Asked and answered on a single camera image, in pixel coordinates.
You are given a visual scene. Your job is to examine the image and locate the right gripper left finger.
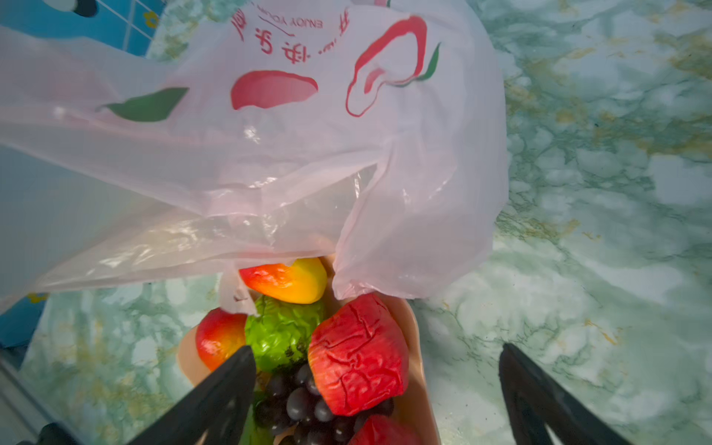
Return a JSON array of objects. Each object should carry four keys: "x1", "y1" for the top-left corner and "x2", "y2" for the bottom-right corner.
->
[{"x1": 132, "y1": 346, "x2": 257, "y2": 445}]

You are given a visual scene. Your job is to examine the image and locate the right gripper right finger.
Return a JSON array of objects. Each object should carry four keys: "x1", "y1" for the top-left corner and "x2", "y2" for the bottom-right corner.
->
[{"x1": 499, "y1": 343, "x2": 630, "y2": 445}]

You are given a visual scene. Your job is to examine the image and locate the red apple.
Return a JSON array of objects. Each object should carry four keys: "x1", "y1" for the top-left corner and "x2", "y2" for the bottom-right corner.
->
[{"x1": 196, "y1": 308, "x2": 248, "y2": 371}]

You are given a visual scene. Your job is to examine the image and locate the red crinkled strawberry fruit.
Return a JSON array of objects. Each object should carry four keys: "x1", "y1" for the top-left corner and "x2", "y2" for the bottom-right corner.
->
[{"x1": 308, "y1": 294, "x2": 409, "y2": 416}]

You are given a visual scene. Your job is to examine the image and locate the pink translucent plastic bag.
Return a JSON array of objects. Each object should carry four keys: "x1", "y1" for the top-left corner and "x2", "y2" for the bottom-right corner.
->
[{"x1": 1, "y1": 1, "x2": 508, "y2": 299}]

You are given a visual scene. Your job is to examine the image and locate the green grape leaf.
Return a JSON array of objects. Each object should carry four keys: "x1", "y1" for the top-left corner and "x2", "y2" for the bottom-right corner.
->
[{"x1": 239, "y1": 390, "x2": 274, "y2": 445}]

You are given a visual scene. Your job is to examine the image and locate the dark purple grape bunch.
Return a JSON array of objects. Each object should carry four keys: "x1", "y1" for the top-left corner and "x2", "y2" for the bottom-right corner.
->
[{"x1": 254, "y1": 363, "x2": 395, "y2": 444}]

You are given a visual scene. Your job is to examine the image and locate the green crinkled fruit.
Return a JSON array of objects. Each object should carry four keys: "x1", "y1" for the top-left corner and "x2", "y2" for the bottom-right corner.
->
[{"x1": 245, "y1": 296, "x2": 326, "y2": 373}]

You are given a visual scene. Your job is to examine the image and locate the red yellow mango top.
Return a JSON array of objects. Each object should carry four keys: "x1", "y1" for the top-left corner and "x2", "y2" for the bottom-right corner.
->
[{"x1": 239, "y1": 258, "x2": 328, "y2": 305}]

